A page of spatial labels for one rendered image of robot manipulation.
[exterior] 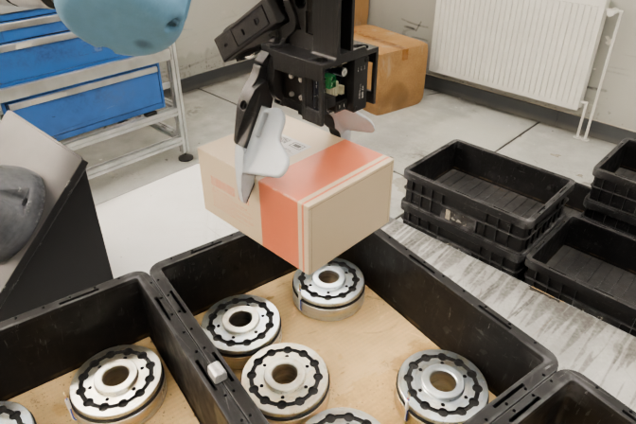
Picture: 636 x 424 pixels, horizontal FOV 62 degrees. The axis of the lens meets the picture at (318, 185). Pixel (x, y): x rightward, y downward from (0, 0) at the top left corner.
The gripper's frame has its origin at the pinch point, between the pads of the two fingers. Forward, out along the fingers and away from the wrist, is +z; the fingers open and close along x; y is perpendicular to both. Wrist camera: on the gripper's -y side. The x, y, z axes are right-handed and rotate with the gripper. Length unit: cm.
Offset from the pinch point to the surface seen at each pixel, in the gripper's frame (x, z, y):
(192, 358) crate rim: -14.0, 16.7, -1.0
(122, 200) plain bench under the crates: 11, 40, -70
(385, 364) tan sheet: 6.4, 26.7, 9.2
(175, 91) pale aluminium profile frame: 100, 72, -193
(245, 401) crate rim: -13.6, 16.7, 7.0
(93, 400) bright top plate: -22.1, 24.0, -9.7
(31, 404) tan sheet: -26.8, 26.8, -16.8
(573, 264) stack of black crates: 105, 72, 4
